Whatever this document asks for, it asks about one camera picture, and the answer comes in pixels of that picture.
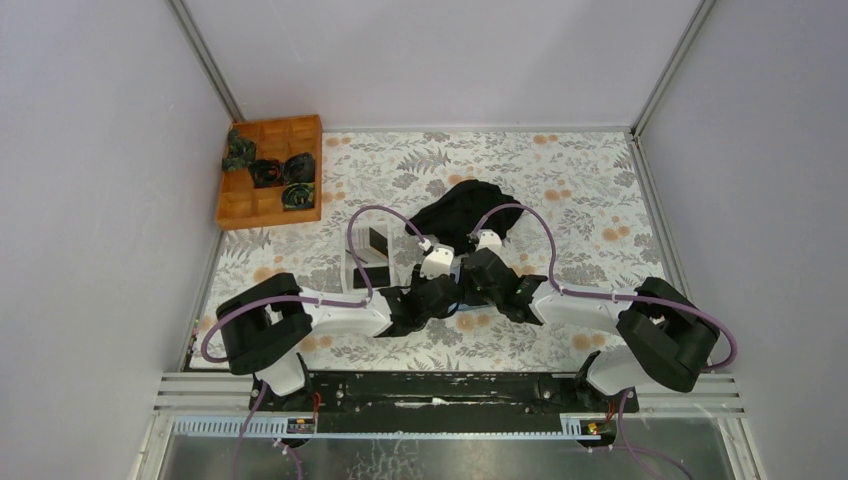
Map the stack of credit cards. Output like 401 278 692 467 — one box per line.
346 225 390 265

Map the dark rolled sock middle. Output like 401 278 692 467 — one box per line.
247 158 284 189

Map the wooden compartment tray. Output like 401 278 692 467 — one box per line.
216 114 323 231

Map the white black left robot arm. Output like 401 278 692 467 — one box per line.
201 273 463 411

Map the black crumpled cloth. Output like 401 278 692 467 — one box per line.
410 180 519 255

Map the white plastic card box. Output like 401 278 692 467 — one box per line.
340 222 397 293

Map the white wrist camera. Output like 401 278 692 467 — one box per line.
474 229 503 255
418 239 455 280

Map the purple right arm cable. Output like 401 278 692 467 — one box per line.
468 202 739 480

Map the floral patterned table mat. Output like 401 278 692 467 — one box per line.
198 132 663 371

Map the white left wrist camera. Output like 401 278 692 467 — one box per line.
418 239 455 280

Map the black card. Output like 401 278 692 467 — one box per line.
352 266 392 289

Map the dark rolled sock bottom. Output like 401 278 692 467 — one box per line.
281 182 315 211

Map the dark rolled sock top left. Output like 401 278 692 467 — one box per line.
221 128 257 173

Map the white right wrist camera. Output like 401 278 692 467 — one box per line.
474 229 503 255

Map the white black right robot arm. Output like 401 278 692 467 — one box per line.
460 249 720 412

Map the dark rolled sock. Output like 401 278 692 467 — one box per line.
221 128 257 173
282 152 316 185
281 182 315 211
247 158 284 189

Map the dark rolled sock right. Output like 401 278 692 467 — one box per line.
282 152 316 185

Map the blue leather card holder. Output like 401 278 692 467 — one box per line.
447 303 488 317

